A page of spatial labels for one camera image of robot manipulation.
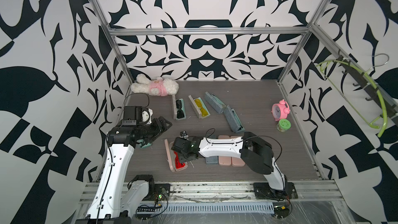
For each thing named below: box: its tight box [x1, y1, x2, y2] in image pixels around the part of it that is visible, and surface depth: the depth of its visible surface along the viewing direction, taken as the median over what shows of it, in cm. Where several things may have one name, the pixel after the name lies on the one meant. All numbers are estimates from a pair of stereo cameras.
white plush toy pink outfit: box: [130, 73, 180, 97], surface depth 107 cm
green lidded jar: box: [276, 118, 292, 133], surface depth 95 cm
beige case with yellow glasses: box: [188, 94, 211, 119], surface depth 104 cm
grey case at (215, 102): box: [204, 91, 227, 114], surface depth 103 cm
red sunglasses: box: [173, 150, 186, 170], surface depth 83 cm
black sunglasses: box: [175, 99, 185, 119], surface depth 104 cm
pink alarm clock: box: [271, 99, 291, 122], surface depth 96 cm
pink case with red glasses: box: [164, 138, 189, 173], surface depth 83 cm
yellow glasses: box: [194, 98, 209, 117], surface depth 105 cm
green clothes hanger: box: [315, 60, 389, 138], surface depth 58 cm
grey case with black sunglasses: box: [172, 94, 187, 121], surface depth 103 cm
